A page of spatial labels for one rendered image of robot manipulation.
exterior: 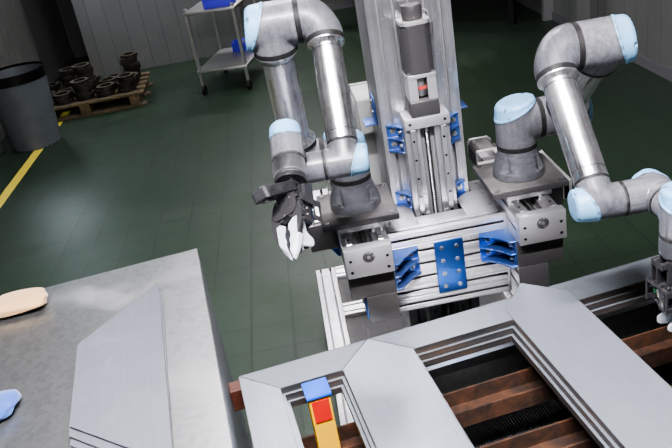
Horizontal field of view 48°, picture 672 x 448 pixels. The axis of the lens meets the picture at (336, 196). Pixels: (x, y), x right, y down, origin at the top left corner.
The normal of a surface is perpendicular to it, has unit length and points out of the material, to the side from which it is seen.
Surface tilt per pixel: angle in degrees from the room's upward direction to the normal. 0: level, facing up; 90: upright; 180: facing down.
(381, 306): 90
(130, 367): 0
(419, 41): 90
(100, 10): 90
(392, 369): 0
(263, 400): 0
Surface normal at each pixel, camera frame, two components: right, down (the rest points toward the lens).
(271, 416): -0.16, -0.89
